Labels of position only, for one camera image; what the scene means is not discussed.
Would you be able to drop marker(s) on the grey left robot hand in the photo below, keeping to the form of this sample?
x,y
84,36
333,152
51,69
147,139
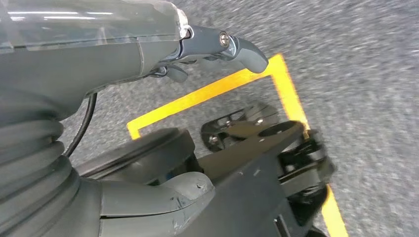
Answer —
x,y
82,59

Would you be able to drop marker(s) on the black robot foot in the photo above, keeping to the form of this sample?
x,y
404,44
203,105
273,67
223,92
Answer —
x,y
265,113

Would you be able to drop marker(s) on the yellow floor tape square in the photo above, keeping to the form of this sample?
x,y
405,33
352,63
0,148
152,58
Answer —
x,y
196,95

